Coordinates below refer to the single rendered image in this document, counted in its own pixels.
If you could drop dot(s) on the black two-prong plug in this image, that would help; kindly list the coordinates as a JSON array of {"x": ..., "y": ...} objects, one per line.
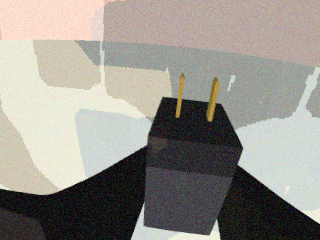
[{"x": 192, "y": 155}]

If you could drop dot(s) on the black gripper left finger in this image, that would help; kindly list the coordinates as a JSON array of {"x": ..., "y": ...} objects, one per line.
[{"x": 106, "y": 206}]

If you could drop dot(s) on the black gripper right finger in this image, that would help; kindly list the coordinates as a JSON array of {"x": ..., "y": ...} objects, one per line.
[{"x": 251, "y": 211}]

